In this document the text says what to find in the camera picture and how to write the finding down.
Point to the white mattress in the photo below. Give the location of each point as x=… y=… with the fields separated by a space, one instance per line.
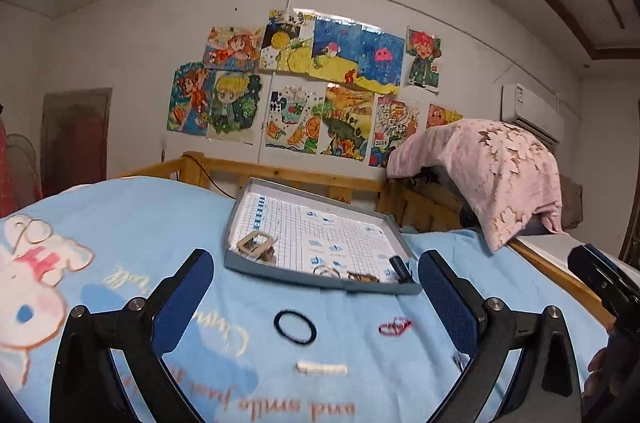
x=550 y=250

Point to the light blue printed blanket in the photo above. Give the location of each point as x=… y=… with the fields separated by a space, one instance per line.
x=150 y=228

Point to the olive green cloth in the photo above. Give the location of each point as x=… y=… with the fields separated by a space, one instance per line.
x=571 y=198

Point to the white air conditioner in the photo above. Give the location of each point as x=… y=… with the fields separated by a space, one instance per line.
x=532 y=110

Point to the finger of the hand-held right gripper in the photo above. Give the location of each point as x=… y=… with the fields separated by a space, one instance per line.
x=597 y=263

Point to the brown cabinet door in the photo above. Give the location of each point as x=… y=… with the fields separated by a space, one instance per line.
x=75 y=143

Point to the pink floral blanket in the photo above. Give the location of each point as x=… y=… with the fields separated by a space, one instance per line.
x=490 y=168

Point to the red cloth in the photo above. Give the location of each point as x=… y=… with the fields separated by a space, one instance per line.
x=5 y=173

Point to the beige claw hair clip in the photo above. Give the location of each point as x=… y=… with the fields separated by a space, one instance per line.
x=255 y=245

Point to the silver thin rings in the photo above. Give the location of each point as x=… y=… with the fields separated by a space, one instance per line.
x=325 y=272

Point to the grey cardboard tray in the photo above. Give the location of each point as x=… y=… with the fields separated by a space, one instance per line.
x=320 y=233

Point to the person's right hand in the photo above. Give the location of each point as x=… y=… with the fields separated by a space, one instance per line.
x=612 y=373

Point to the white hair clip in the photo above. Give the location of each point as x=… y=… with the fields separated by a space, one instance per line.
x=320 y=368

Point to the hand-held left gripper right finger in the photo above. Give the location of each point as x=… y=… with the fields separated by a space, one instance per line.
x=445 y=298

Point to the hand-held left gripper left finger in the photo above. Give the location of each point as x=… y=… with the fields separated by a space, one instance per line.
x=182 y=298

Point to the ceiling air vent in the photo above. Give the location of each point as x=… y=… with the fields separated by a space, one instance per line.
x=614 y=9

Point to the group of wall drawings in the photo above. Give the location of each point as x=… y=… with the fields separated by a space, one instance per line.
x=300 y=88

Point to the brown small hair clip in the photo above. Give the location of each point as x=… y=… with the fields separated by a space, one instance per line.
x=361 y=277

